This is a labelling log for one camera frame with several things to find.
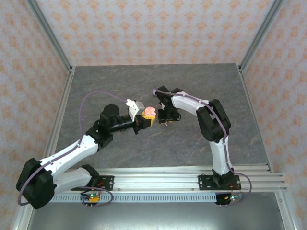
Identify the aluminium crossbeam rail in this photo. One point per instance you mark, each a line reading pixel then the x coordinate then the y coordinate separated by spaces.
pixel 156 182

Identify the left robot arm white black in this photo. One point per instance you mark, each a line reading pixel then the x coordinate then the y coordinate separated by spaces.
pixel 69 149

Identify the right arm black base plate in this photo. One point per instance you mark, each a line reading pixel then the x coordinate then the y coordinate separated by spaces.
pixel 204 182

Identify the aluminium frame leg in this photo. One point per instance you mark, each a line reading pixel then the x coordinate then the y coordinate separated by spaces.
pixel 286 215
pixel 22 216

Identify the grey metal sheet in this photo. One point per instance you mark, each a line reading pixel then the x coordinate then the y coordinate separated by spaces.
pixel 156 215

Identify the aluminium corner post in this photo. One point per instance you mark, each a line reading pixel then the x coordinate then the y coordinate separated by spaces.
pixel 50 36
pixel 259 36

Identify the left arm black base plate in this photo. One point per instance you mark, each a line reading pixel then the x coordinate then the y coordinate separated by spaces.
pixel 108 182

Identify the pink earbud charging case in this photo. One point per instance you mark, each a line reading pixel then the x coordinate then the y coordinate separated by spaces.
pixel 149 110

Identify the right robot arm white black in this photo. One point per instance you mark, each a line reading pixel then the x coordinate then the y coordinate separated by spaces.
pixel 187 105

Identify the aluminium side rail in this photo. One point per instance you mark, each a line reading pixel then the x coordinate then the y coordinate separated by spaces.
pixel 248 95
pixel 67 83

